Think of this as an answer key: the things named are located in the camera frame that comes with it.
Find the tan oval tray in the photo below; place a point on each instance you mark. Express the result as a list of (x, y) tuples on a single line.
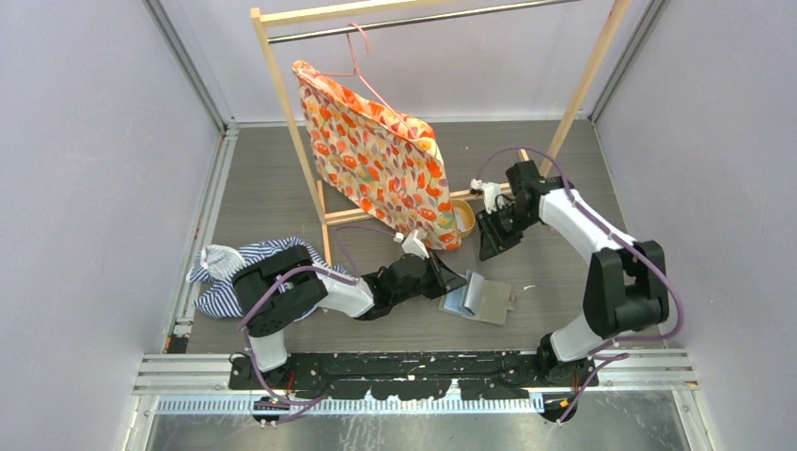
[(465, 217)]

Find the orange floral garment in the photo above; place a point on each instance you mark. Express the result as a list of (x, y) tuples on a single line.
[(387, 163)]

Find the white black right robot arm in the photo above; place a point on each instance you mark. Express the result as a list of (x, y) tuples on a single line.
[(625, 289)]

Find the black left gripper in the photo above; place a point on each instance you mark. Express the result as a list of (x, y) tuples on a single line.
[(445, 279)]

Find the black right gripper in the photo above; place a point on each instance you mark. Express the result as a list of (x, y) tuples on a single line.
[(492, 241)]

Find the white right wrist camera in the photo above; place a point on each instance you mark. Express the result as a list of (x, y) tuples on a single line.
[(491, 193)]

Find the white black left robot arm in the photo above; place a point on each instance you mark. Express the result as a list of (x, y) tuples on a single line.
[(279, 289)]

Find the blue white striped shirt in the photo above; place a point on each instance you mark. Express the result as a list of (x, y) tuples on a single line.
[(219, 300)]

